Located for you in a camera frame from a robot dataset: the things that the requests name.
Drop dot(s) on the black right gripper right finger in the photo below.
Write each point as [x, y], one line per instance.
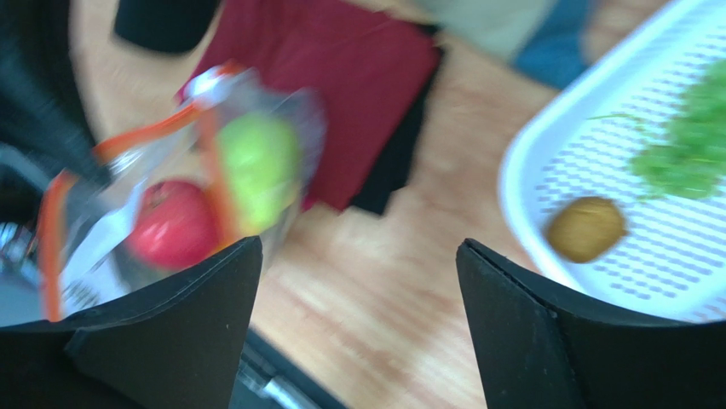
[539, 344]

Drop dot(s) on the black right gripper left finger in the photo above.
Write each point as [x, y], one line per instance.
[173, 344]

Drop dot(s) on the red apple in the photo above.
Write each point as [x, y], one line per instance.
[176, 227]

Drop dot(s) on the clear zip bag orange zipper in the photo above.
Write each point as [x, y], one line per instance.
[83, 256]

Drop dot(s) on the green pear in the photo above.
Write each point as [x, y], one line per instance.
[261, 159]

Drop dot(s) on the green grape bunch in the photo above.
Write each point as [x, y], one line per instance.
[682, 133]

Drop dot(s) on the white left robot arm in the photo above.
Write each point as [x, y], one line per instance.
[44, 128]

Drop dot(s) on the brown kiwi fruit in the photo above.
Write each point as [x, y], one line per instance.
[586, 228]

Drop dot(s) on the white perforated plastic basket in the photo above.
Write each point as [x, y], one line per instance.
[671, 263]

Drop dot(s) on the black folded cloth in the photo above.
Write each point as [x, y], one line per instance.
[393, 165]

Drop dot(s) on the blue beige checkered pillow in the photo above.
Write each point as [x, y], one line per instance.
[542, 39]

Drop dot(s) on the black cap with letter R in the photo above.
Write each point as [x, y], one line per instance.
[172, 27]

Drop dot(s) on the dark red folded cloth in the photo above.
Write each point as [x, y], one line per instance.
[366, 66]

